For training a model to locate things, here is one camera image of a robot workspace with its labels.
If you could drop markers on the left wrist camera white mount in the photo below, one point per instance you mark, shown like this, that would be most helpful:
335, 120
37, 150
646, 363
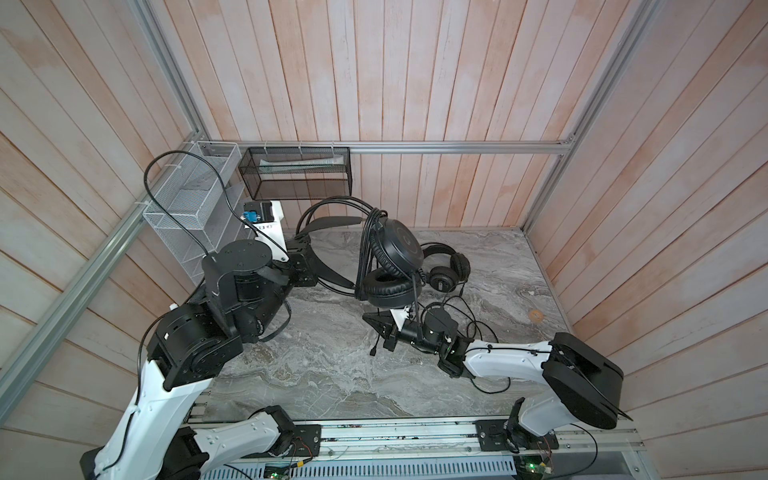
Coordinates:
266, 216

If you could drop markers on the papers in black basket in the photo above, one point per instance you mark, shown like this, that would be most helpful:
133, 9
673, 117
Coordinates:
336, 164

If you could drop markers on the small black wired headphones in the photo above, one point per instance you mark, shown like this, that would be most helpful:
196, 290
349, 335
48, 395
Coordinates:
449, 281

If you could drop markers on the large black gaming headset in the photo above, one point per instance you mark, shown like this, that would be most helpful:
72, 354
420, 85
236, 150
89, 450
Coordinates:
389, 259

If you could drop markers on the black wire mesh wall basket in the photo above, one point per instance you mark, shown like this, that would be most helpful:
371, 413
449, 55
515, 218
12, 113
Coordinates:
301, 186

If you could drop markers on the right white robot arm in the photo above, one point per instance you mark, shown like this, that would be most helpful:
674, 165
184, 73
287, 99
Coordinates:
581, 384

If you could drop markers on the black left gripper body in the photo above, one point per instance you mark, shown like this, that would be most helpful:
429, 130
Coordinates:
298, 271

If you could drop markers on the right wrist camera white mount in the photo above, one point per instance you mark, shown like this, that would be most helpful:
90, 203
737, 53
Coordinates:
401, 316

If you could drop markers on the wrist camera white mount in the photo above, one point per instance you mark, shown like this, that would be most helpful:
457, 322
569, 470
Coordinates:
266, 216
401, 316

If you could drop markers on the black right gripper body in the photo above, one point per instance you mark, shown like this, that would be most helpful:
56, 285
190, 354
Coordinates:
416, 335

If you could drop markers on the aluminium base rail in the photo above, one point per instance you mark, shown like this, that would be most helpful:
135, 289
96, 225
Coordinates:
446, 448

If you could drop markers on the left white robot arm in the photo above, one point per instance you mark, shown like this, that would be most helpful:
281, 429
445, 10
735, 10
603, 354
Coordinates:
185, 352

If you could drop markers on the white wire mesh wall shelf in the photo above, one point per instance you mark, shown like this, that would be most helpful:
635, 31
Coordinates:
196, 202

